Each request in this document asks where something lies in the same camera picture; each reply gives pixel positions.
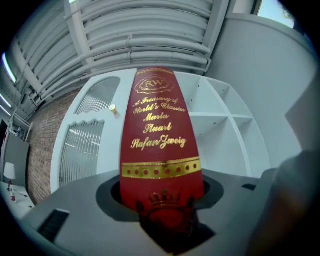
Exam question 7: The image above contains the red book with gold print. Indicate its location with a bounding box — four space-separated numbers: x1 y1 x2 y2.
118 65 207 254

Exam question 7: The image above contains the white shelf unit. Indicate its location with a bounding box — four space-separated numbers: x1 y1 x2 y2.
174 72 254 177

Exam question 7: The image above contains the white ribbed glass cabinet door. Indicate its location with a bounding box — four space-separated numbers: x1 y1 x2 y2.
53 71 137 194

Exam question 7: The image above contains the bundle of white ceiling pipes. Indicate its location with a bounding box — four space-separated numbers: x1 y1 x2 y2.
14 0 214 107

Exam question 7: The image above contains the white metal rack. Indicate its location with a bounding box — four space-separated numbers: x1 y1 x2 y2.
8 109 34 142

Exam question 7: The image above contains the grey standing board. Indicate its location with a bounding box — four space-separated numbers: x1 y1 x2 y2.
1 133 31 190

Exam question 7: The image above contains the white side table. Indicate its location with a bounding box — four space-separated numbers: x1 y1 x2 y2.
0 179 36 222

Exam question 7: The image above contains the white shade table lamp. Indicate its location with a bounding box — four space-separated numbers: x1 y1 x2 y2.
3 161 17 187

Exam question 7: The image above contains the long ceiling light strip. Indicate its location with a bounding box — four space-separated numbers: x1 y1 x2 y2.
1 51 17 85
0 93 12 117

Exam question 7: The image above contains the white bottle with red label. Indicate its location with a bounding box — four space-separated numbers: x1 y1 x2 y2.
8 183 17 205

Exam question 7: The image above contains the black framed window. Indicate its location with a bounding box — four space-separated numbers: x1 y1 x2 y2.
256 0 296 29

